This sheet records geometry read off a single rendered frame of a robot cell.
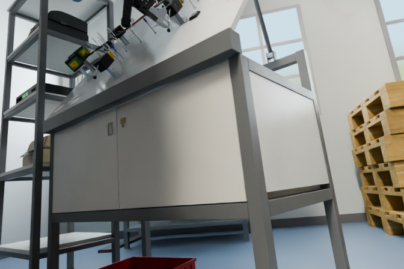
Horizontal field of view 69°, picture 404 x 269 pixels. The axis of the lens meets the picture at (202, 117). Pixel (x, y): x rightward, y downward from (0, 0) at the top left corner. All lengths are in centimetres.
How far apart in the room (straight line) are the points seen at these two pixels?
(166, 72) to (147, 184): 38
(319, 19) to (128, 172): 309
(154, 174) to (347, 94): 276
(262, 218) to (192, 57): 49
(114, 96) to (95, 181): 37
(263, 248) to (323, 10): 332
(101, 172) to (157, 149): 35
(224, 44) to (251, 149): 29
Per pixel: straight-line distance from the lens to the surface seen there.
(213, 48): 85
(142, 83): 104
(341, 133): 337
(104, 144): 126
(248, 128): 77
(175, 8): 120
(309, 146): 114
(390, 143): 224
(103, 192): 125
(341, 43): 368
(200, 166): 86
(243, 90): 80
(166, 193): 97
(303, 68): 136
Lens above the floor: 44
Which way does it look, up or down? 14 degrees up
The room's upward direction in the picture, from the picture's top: 6 degrees counter-clockwise
